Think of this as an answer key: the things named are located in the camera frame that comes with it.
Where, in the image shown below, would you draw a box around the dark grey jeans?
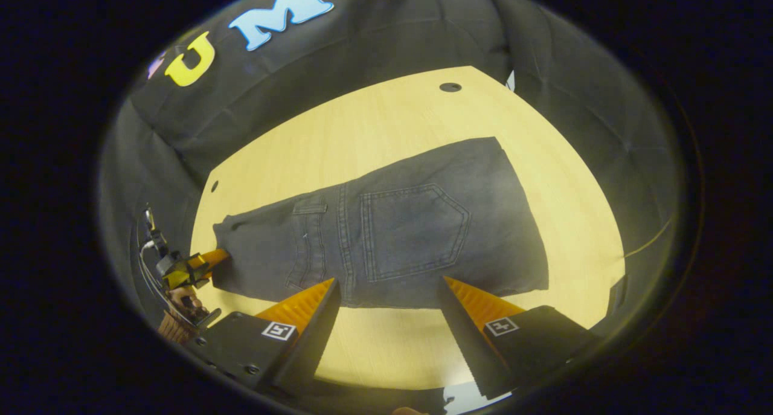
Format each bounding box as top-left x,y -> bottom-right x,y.
211,137 -> 550,310

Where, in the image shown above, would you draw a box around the black backdrop cloth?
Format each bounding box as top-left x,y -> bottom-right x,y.
100,0 -> 686,343

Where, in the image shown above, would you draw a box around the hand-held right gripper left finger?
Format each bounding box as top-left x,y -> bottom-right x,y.
187,277 -> 342,394

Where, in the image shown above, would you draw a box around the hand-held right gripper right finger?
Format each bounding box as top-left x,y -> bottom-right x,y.
438,275 -> 601,401

